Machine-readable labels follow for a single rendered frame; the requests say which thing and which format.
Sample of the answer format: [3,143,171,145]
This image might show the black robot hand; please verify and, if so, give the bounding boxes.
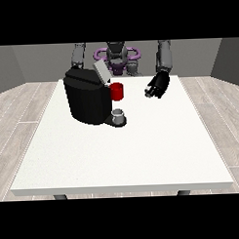
[143,70,172,100]

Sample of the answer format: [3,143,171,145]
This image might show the black coffee machine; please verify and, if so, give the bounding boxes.
[62,65,128,130]

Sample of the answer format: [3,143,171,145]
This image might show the red pod holder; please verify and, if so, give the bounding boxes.
[108,81,125,102]

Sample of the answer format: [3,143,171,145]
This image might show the grey robot trunk purple rings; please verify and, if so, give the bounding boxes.
[93,41,144,79]

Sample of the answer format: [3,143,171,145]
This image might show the pale grey machine lid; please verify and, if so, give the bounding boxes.
[92,59,112,84]

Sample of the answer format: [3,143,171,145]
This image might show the small grey coffee pod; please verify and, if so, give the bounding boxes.
[143,87,155,99]

